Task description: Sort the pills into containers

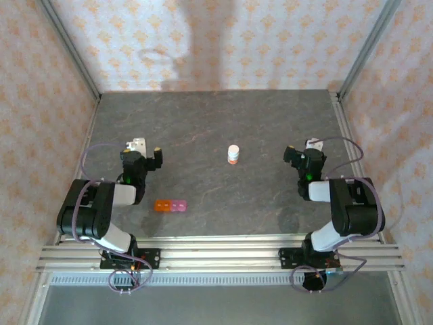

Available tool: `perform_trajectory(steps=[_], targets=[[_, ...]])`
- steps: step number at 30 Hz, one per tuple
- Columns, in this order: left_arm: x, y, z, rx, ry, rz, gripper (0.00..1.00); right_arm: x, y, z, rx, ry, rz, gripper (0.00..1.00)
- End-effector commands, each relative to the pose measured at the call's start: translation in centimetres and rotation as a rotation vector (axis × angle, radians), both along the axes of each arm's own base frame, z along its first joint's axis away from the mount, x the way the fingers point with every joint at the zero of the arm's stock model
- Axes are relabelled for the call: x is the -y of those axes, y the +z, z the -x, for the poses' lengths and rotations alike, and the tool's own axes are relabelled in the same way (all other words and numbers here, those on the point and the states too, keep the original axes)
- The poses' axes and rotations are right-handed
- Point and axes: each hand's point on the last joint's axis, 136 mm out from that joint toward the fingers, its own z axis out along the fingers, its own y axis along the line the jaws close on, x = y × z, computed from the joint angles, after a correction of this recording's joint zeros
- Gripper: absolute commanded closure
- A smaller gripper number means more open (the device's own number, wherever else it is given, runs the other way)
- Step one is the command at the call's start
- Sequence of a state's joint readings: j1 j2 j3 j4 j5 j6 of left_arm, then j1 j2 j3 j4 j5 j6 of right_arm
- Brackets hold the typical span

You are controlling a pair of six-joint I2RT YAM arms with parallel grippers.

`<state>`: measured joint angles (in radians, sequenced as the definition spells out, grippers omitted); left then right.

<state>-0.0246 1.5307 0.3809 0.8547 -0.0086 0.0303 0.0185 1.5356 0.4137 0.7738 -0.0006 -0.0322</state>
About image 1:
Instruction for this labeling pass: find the orange and pink pill organizer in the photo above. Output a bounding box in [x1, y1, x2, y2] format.
[154, 199, 188, 213]

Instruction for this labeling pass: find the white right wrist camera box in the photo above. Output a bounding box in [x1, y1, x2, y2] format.
[304, 136, 325, 152]

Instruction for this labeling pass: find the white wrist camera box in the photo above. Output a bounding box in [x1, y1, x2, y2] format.
[304, 136, 325, 152]
[125, 137, 147, 159]

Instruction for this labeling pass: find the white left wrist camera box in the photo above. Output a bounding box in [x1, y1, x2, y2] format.
[125, 137, 147, 159]

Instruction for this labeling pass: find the aluminium table side rail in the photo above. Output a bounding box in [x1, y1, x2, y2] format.
[53, 95, 102, 244]
[328, 89, 386, 244]

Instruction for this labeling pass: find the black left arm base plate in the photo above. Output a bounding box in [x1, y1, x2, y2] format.
[99, 248, 162, 272]

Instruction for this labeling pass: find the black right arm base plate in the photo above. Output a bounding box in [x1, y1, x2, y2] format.
[279, 246, 341, 270]

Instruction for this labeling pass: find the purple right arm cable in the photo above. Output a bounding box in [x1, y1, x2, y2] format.
[291, 135, 385, 294]

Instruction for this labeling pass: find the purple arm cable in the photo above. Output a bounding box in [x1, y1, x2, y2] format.
[291, 135, 385, 294]
[72, 142, 152, 295]

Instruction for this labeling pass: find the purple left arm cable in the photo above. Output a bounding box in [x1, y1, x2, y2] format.
[72, 142, 152, 295]

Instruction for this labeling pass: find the long aluminium mounting rail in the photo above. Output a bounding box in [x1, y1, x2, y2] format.
[35, 236, 406, 272]

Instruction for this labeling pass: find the aluminium frame post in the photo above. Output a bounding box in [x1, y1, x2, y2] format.
[337, 0, 404, 101]
[36, 0, 102, 102]

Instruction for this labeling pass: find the grey slotted cable duct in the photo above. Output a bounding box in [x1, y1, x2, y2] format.
[49, 273, 395, 287]

